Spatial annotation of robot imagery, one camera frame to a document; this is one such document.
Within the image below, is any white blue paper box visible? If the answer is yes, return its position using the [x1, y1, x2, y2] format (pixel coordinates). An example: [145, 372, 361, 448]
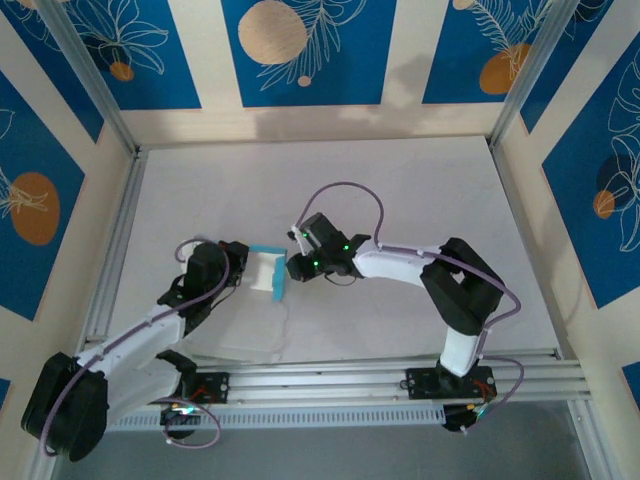
[199, 243, 292, 364]

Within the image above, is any white table sheet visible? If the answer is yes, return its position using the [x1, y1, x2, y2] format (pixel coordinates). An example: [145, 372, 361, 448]
[99, 137, 564, 374]

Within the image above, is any left black electronics module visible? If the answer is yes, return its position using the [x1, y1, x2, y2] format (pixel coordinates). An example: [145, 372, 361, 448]
[159, 404, 206, 441]

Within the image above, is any black electronics module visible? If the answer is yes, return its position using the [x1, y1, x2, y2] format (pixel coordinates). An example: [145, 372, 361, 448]
[442, 403, 494, 435]
[159, 404, 206, 441]

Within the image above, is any right black electronics module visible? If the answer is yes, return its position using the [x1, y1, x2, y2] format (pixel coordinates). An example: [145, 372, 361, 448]
[442, 403, 494, 435]

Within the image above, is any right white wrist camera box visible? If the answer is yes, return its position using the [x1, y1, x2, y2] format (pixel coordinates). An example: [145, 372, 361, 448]
[288, 227, 311, 256]

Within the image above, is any aluminium side rail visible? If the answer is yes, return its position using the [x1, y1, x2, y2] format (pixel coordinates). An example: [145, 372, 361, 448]
[72, 149, 150, 371]

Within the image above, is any long aluminium frame rail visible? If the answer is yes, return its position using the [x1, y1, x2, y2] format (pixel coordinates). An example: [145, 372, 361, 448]
[42, 359, 594, 414]

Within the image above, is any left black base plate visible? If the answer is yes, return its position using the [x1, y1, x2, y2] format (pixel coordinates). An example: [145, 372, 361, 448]
[138, 372, 231, 406]

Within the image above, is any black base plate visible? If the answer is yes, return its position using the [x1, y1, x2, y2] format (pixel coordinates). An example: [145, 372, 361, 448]
[405, 367, 497, 401]
[138, 372, 231, 406]

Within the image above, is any grey slotted cable duct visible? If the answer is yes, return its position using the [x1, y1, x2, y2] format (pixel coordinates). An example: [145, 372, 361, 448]
[107, 405, 446, 432]

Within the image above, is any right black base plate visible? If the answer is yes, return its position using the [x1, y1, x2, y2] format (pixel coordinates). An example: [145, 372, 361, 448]
[405, 367, 497, 401]

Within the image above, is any left aluminium frame post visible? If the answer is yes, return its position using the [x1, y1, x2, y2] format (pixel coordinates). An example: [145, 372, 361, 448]
[37, 0, 141, 156]

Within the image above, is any aluminium frame post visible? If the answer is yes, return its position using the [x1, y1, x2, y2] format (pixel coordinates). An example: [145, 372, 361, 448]
[488, 0, 591, 149]
[37, 0, 141, 156]

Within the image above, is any left aluminium frame leg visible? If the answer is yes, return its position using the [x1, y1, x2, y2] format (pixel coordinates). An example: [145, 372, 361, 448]
[27, 412, 69, 480]

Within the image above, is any aluminium frame leg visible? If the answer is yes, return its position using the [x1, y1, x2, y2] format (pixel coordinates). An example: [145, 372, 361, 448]
[27, 412, 69, 480]
[567, 399, 609, 480]

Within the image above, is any right aluminium frame post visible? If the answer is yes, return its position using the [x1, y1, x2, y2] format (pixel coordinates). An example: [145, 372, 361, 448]
[488, 0, 591, 149]

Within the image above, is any right aluminium frame leg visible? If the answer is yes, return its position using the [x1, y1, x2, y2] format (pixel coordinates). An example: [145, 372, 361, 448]
[567, 399, 609, 480]

